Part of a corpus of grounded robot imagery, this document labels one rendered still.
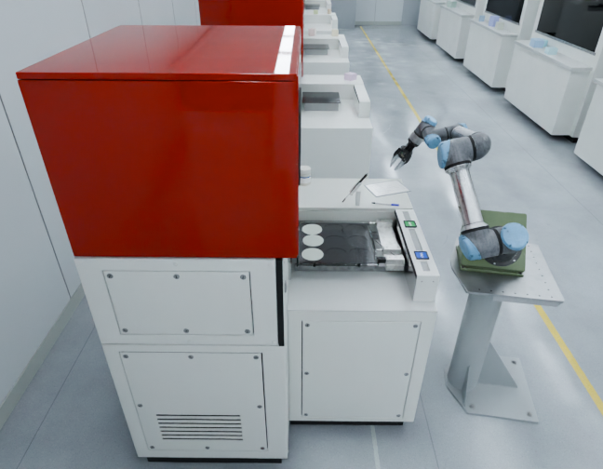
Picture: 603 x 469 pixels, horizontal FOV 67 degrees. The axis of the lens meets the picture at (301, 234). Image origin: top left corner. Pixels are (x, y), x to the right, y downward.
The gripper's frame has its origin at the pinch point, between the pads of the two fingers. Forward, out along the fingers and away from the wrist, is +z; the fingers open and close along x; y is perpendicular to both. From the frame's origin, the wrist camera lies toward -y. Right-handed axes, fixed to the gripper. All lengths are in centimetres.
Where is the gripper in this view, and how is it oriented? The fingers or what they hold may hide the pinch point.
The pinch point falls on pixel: (394, 166)
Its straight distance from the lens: 274.1
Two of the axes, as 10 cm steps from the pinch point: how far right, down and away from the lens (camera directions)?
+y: -3.7, 4.8, -8.0
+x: 8.0, 5.9, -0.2
